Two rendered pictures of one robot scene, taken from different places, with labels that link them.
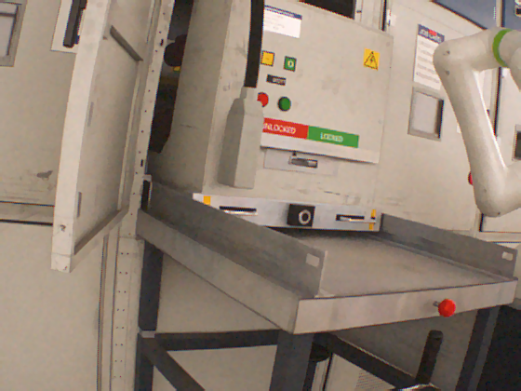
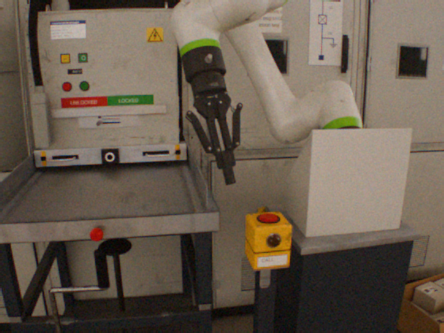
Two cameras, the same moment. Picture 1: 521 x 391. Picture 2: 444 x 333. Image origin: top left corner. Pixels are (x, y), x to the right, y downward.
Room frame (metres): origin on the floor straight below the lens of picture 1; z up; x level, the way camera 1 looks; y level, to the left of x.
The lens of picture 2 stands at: (0.20, -0.95, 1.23)
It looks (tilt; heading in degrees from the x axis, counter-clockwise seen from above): 16 degrees down; 22
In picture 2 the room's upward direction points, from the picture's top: straight up
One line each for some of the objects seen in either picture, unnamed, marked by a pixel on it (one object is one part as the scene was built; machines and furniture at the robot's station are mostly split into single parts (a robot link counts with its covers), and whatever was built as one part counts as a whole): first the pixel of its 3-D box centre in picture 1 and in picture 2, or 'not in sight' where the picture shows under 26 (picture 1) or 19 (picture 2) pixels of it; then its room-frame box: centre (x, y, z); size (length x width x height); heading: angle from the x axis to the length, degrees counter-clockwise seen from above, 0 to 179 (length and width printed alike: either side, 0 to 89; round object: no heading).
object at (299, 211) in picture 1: (301, 215); (109, 155); (1.28, -0.10, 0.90); 0.06 x 0.03 x 0.05; 122
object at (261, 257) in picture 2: not in sight; (267, 239); (0.95, -0.76, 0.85); 0.08 x 0.08 x 0.10; 32
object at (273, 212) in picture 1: (292, 212); (111, 153); (1.32, -0.08, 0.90); 0.54 x 0.05 x 0.06; 122
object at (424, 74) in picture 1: (430, 57); (265, 6); (1.79, -0.50, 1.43); 0.15 x 0.01 x 0.21; 122
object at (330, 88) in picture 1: (312, 105); (106, 82); (1.30, -0.09, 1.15); 0.48 x 0.01 x 0.48; 122
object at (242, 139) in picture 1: (241, 142); (43, 120); (1.13, 0.05, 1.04); 0.08 x 0.05 x 0.17; 32
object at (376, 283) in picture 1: (323, 259); (109, 185); (1.20, -0.15, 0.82); 0.68 x 0.62 x 0.06; 32
